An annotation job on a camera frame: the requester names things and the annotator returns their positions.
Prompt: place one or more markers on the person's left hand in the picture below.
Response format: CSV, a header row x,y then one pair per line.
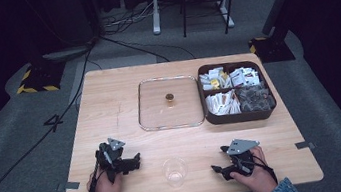
x,y
106,191

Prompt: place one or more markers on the clear square lid gold knob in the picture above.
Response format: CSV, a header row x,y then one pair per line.
x,y
169,103

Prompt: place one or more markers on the pile of dark grey packets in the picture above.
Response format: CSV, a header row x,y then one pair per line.
x,y
254,97

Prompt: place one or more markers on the clear plastic cup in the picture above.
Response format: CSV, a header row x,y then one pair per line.
x,y
175,172

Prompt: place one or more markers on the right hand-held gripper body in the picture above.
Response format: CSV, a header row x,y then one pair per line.
x,y
242,158

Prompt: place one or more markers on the person's right hand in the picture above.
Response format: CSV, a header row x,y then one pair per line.
x,y
257,178

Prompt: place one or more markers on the grey tape piece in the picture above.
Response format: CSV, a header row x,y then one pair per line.
x,y
304,145
70,186

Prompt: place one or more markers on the white desk frame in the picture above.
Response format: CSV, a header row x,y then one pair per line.
x,y
156,17

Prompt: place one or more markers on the black stand with slanted pole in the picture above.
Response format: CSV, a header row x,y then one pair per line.
x,y
274,48

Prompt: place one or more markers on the pile of white orange packets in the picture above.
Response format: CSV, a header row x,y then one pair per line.
x,y
223,102

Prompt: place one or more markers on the pile of white yellow packets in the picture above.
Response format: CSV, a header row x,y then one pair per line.
x,y
214,79

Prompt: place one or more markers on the brown compartment box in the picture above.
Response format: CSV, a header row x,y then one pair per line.
x,y
216,121

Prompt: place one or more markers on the stand base yellow black stripes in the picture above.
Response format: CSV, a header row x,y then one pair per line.
x,y
40,79

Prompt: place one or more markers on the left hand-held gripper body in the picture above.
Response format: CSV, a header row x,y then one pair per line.
x,y
113,159

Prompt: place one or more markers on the pile of white red packets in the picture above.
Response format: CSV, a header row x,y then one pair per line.
x,y
244,76

